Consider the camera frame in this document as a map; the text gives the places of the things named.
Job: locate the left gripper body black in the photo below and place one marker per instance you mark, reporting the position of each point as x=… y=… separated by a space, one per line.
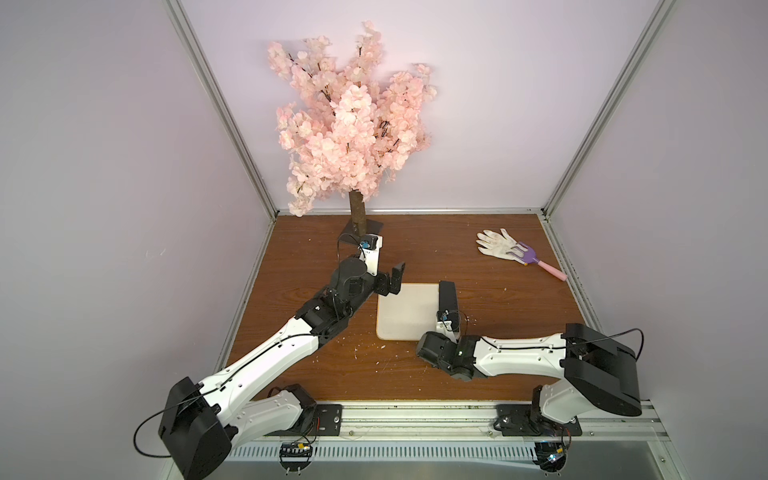
x=373 y=285

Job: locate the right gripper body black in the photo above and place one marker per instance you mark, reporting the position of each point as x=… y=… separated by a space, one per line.
x=448 y=306

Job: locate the white cutting board orange rim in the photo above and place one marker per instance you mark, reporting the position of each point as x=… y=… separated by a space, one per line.
x=406 y=316

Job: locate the black kitchen knife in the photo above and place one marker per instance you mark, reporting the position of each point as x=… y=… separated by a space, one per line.
x=447 y=296

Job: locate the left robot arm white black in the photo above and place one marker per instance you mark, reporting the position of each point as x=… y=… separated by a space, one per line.
x=203 y=421

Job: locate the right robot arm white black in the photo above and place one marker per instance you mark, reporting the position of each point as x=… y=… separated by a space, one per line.
x=591 y=370

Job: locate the right circuit board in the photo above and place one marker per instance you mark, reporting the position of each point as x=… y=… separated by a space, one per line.
x=550 y=457

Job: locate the circuit board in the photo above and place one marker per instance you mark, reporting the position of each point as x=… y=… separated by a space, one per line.
x=550 y=457
x=295 y=457

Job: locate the left circuit board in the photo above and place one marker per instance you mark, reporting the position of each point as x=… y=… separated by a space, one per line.
x=295 y=457

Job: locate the white work glove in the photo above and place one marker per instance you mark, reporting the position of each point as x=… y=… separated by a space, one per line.
x=499 y=245

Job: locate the purple pink toy rake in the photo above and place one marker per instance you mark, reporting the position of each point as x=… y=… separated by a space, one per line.
x=527 y=255

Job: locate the pink cherry blossom tree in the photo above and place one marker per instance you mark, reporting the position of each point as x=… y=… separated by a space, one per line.
x=348 y=132

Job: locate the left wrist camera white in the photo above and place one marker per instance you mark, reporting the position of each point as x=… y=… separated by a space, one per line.
x=370 y=245

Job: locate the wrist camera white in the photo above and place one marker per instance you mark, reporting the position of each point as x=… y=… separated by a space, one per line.
x=449 y=324
x=370 y=245

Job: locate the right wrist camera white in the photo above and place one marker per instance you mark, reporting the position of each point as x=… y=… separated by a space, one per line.
x=449 y=324

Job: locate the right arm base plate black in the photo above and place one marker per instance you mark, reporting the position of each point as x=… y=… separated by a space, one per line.
x=527 y=420

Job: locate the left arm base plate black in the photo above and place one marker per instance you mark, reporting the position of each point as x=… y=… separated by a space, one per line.
x=322 y=420

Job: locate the aluminium front rail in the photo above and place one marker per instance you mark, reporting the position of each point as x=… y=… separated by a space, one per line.
x=474 y=421

